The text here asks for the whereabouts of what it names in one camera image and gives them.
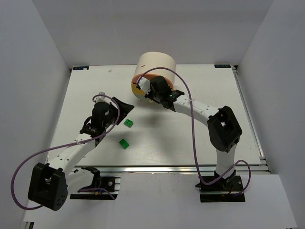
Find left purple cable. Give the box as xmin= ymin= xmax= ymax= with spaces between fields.
xmin=10 ymin=94 xmax=120 ymax=210

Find green lego brick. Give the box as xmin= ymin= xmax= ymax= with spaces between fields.
xmin=123 ymin=119 xmax=134 ymax=128
xmin=119 ymin=139 xmax=130 ymax=149

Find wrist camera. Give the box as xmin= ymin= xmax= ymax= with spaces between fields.
xmin=136 ymin=76 xmax=151 ymax=94
xmin=92 ymin=92 xmax=106 ymax=103

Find aluminium rail front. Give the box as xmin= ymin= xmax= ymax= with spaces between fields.
xmin=71 ymin=164 xmax=270 ymax=174

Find blue label left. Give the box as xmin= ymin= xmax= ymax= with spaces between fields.
xmin=72 ymin=66 xmax=89 ymax=71

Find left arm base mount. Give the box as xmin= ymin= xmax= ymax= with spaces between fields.
xmin=68 ymin=166 xmax=121 ymax=200

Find orange top drawer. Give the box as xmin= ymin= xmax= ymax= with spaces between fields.
xmin=132 ymin=73 xmax=175 ymax=89

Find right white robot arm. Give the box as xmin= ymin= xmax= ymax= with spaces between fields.
xmin=137 ymin=76 xmax=242 ymax=187

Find cream drawer cabinet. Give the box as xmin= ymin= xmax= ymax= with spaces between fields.
xmin=131 ymin=52 xmax=177 ymax=104

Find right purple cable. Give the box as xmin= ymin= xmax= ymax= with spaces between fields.
xmin=136 ymin=67 xmax=251 ymax=196

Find yellow drawer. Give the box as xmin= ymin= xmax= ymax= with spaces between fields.
xmin=131 ymin=83 xmax=145 ymax=96

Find green lego brick middle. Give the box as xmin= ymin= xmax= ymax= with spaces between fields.
xmin=123 ymin=119 xmax=134 ymax=128

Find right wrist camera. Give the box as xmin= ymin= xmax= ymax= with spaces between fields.
xmin=136 ymin=76 xmax=151 ymax=94

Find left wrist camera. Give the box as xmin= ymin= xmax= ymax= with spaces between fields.
xmin=92 ymin=92 xmax=106 ymax=103

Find green lego brick lower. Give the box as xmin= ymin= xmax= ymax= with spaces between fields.
xmin=119 ymin=139 xmax=130 ymax=149

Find purple cable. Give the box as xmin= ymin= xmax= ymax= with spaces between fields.
xmin=10 ymin=94 xmax=120 ymax=210
xmin=136 ymin=67 xmax=251 ymax=196

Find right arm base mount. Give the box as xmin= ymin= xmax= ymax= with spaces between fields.
xmin=195 ymin=176 xmax=245 ymax=203

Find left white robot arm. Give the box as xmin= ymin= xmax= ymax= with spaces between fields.
xmin=28 ymin=96 xmax=134 ymax=211

